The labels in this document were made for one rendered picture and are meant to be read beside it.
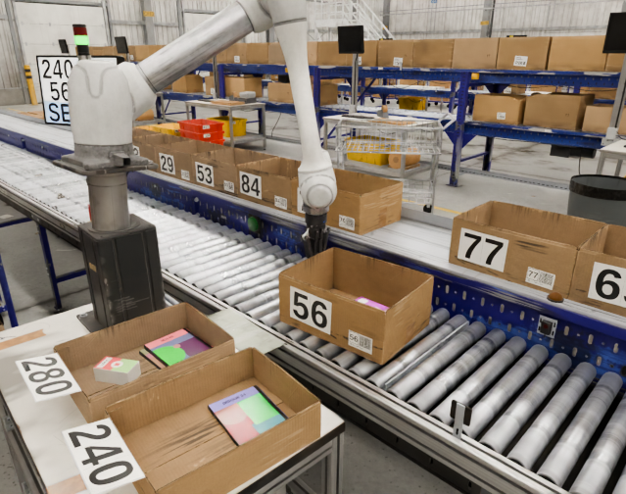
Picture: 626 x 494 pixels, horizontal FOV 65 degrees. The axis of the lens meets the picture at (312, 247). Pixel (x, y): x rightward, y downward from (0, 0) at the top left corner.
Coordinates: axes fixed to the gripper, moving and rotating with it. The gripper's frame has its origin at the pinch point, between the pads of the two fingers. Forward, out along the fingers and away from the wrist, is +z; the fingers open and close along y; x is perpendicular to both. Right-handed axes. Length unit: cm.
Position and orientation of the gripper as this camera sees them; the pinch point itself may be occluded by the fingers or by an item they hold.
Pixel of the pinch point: (315, 267)
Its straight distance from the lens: 173.4
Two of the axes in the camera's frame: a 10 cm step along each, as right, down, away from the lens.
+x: 7.2, 2.6, -6.5
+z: 0.0, 9.3, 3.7
